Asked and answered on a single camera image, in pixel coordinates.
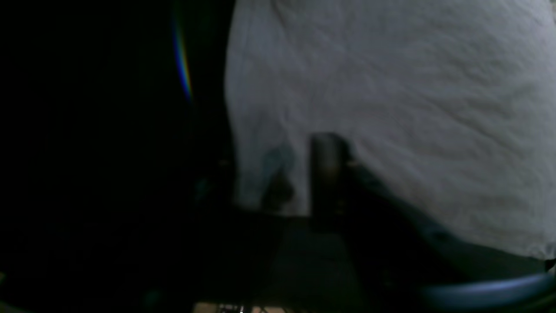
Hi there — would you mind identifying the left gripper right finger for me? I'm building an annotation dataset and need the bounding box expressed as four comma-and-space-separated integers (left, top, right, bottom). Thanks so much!
309, 133, 349, 222

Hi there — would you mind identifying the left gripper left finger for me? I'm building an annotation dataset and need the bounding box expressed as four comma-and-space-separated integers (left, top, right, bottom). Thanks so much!
261, 145, 295, 211

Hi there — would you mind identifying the grey T-shirt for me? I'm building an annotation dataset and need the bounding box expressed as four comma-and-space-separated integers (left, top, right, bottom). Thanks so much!
225, 0, 556, 260

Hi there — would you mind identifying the black table cloth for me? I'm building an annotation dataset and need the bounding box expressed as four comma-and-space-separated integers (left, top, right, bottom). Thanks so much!
1, 0, 555, 313

